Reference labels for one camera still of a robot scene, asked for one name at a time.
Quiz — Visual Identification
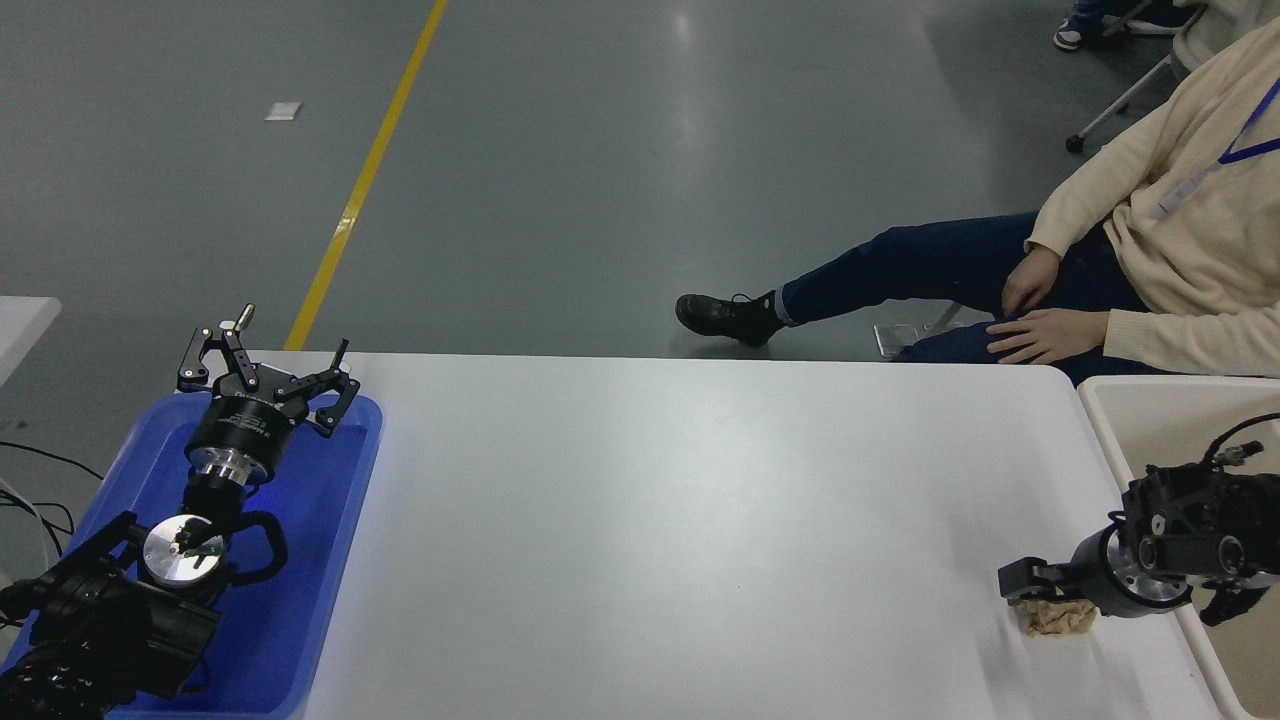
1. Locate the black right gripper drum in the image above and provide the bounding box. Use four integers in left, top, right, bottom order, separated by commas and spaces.
1068, 527, 1136, 616

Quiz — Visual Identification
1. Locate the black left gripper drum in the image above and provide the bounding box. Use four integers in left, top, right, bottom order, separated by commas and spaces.
186, 392, 299, 469

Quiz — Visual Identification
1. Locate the tan paper ball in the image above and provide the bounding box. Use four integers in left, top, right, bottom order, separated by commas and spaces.
1022, 592, 1099, 638

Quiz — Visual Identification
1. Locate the person's left hand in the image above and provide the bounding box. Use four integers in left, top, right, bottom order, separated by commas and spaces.
985, 308, 1111, 366

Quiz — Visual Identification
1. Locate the person's right hand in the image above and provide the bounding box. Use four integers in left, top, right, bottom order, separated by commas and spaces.
1002, 245, 1061, 316

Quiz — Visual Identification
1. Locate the blue plastic tray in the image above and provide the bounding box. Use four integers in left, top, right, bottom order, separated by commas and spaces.
0, 392, 384, 719

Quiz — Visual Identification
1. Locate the large pale bin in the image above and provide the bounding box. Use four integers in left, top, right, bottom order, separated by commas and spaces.
1077, 375, 1280, 720

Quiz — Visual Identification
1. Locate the small white table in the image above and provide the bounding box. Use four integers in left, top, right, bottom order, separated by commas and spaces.
0, 296, 63, 386

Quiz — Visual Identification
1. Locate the clear floor plate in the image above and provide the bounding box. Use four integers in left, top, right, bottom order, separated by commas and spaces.
875, 322, 926, 359

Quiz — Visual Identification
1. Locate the person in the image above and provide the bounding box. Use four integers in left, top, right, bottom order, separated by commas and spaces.
676, 15, 1280, 386
1053, 0, 1201, 51

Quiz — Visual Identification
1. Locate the white-legged office chair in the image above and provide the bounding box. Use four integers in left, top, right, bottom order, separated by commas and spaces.
1066, 0, 1201, 153

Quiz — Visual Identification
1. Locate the thin black cable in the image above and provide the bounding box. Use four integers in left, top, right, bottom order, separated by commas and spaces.
0, 440, 106, 483
0, 490, 77, 561

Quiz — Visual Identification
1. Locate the thin white cable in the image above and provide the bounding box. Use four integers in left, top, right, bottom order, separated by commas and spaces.
0, 476, 59, 573

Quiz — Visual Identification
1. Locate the blue lanyard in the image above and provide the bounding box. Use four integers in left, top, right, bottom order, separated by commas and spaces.
1155, 80, 1280, 216

